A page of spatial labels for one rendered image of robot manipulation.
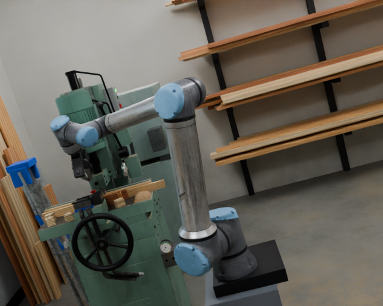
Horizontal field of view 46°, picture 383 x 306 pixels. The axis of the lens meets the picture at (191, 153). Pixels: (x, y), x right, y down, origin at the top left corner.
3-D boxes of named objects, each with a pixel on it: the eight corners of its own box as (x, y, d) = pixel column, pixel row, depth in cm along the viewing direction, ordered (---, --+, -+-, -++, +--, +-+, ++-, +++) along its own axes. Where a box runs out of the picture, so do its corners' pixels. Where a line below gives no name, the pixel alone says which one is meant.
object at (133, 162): (127, 180, 257) (120, 159, 255) (128, 176, 264) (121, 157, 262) (143, 175, 257) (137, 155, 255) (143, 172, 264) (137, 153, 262)
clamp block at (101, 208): (78, 231, 220) (72, 214, 218) (83, 221, 233) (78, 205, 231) (107, 223, 219) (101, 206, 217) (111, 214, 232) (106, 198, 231)
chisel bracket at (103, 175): (95, 192, 238) (89, 177, 236) (99, 185, 251) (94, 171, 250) (108, 189, 237) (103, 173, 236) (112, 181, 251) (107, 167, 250)
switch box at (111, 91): (110, 116, 262) (101, 89, 259) (113, 114, 272) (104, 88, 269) (120, 113, 262) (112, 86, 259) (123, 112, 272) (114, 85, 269)
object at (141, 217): (70, 241, 230) (68, 234, 230) (79, 226, 251) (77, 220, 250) (146, 220, 229) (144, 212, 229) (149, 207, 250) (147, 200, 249)
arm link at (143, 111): (212, 67, 172) (101, 113, 215) (194, 74, 162) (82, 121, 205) (223, 96, 173) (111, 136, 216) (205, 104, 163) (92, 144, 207)
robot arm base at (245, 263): (251, 253, 205) (245, 234, 203) (261, 271, 187) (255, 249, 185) (211, 266, 205) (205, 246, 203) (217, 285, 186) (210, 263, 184)
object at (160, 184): (44, 221, 244) (41, 214, 243) (44, 220, 246) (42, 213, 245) (165, 187, 242) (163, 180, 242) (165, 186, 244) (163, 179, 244)
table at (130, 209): (34, 249, 221) (30, 238, 220) (51, 227, 251) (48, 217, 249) (154, 216, 219) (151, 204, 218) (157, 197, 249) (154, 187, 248)
